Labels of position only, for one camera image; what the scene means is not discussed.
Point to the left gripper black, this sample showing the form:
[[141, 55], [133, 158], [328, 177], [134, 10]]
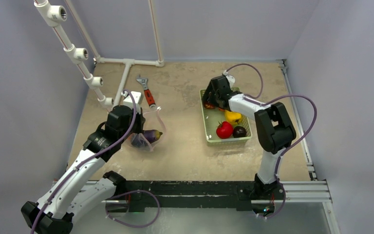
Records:
[[140, 119]]

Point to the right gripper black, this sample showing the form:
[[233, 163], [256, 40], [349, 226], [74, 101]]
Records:
[[215, 95]]

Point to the purple eggplant toy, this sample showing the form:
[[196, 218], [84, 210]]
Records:
[[145, 139]]

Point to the clear zip top bag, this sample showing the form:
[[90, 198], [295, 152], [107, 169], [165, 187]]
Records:
[[153, 122]]

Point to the red tomato toy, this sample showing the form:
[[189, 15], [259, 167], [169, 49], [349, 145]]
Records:
[[224, 130]]

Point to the dark red apple toy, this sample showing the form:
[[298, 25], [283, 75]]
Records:
[[208, 105]]

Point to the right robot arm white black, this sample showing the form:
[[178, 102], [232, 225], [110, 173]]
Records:
[[274, 127]]

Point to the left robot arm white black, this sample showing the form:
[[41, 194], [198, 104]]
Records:
[[67, 202]]

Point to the green perforated basket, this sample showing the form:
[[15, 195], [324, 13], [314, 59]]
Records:
[[212, 118]]

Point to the yellow lemon toy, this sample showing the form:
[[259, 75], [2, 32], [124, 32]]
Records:
[[233, 118]]

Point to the dark purple plum toy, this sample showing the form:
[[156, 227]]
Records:
[[239, 131]]

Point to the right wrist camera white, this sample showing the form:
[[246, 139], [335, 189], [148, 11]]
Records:
[[229, 77]]

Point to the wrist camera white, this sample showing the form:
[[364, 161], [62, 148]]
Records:
[[134, 99], [229, 77]]

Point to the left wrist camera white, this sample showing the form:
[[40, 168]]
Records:
[[134, 99]]

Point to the red handled adjustable wrench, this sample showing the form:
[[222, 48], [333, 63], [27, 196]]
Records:
[[147, 93]]

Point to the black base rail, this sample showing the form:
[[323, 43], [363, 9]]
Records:
[[238, 195]]

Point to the white pvc pipe frame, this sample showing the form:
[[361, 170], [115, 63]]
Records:
[[55, 15]]

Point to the aluminium frame rail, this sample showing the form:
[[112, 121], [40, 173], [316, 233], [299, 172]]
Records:
[[327, 203]]

